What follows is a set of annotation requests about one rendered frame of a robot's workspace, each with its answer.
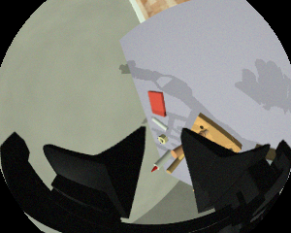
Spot tan wooden stool seat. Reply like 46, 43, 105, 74
191, 113, 242, 152

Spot tan wooden stool leg frame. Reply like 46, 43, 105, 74
166, 129, 209, 174

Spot red flat rectangular block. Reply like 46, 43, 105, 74
148, 90, 166, 117

